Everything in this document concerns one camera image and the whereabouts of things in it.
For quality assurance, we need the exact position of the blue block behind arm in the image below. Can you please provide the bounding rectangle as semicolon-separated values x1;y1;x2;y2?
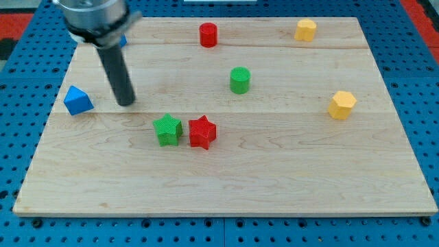
119;35;128;47

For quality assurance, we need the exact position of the green star block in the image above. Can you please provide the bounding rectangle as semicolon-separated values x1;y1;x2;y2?
152;113;182;147

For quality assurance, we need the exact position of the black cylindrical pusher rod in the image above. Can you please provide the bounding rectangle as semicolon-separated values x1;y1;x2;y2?
97;43;136;106

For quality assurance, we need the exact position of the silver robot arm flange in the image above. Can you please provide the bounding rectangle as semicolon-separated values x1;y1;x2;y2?
52;0;142;49

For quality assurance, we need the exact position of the red star block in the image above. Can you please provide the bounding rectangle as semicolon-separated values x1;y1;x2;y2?
189;115;217;150

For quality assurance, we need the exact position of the green cylinder block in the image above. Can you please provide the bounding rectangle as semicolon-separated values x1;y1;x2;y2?
230;67;251;94

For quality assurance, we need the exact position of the red cylinder block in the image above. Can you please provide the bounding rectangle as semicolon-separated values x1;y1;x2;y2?
199;22;217;48

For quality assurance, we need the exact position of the yellow hexagon block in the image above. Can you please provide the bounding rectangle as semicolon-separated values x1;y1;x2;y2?
328;91;357;120

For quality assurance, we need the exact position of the blue triangle block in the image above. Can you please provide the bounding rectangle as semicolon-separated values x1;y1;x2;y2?
63;86;94;115

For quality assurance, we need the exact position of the wooden board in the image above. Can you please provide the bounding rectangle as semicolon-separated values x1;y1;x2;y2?
13;17;438;217

